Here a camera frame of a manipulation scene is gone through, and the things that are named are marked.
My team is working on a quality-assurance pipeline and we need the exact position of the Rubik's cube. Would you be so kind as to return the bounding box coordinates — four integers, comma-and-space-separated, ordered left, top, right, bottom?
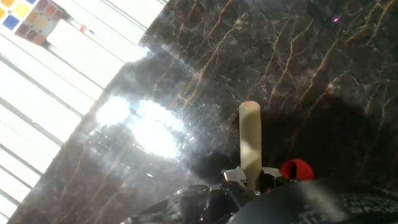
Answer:
0, 0, 63, 47

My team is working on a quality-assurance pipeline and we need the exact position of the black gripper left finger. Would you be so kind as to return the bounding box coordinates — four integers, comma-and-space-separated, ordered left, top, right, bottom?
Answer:
211, 166, 261, 218

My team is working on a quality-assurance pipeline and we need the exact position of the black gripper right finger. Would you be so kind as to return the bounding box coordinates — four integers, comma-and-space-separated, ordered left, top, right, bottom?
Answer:
261, 167, 284, 191

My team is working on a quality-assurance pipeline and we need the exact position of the dark marble pattern mat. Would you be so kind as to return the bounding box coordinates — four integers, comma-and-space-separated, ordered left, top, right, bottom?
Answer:
6, 0, 398, 224

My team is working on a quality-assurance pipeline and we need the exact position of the wooden drumstick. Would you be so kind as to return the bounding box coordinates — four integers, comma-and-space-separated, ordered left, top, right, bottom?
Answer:
238, 100, 262, 192

